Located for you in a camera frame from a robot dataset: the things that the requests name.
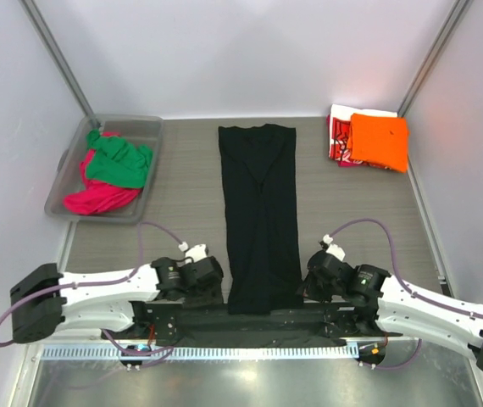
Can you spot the orange folded t-shirt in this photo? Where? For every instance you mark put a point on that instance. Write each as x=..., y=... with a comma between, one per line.
x=379, y=140

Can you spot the red white folded t-shirt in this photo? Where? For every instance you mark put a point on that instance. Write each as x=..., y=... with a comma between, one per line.
x=339, y=121

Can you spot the clear plastic bin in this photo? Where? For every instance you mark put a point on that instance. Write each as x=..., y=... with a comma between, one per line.
x=140, y=130

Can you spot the left aluminium frame post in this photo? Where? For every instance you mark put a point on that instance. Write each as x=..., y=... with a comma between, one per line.
x=40, y=25

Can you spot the right aluminium frame post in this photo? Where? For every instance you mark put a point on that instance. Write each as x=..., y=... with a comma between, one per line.
x=444, y=35

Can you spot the aluminium frame post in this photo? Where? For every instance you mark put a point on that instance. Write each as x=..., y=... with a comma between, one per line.
x=40, y=25
x=444, y=35

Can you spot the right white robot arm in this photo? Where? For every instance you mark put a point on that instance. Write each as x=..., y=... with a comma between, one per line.
x=383, y=303

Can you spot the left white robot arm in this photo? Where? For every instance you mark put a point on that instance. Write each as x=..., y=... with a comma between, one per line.
x=48, y=301

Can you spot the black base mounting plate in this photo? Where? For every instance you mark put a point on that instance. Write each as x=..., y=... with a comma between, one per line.
x=312, y=325

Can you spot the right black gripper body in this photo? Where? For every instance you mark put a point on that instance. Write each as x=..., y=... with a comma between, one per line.
x=316, y=289

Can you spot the pink t-shirt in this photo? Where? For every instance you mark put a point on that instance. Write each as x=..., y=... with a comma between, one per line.
x=98, y=197

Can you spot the slotted white cable duct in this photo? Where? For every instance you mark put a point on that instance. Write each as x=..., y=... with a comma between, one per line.
x=103, y=351

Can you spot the black t-shirt blue logo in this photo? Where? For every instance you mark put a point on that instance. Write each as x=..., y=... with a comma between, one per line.
x=258, y=172

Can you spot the green t-shirt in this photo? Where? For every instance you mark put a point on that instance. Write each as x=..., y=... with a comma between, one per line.
x=117, y=162

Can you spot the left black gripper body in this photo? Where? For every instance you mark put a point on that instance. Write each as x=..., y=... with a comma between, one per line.
x=200, y=296

